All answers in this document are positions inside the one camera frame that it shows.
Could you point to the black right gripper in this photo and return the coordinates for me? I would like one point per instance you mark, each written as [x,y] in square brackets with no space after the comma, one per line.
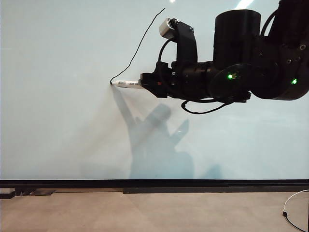
[169,82]

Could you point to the white marker pen black cap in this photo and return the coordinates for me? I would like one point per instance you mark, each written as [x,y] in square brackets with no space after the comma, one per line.
[125,83]

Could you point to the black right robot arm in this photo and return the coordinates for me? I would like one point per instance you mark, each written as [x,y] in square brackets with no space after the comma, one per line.
[241,48]

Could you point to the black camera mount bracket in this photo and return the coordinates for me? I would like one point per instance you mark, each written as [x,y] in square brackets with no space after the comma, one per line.
[187,43]

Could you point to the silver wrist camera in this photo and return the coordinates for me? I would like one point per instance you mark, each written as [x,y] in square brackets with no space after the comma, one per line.
[167,27]

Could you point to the whiteboard with black frame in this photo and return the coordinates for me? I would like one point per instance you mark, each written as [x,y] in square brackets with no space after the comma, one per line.
[60,120]

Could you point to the black floor bracket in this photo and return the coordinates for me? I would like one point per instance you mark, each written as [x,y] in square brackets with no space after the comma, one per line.
[24,192]

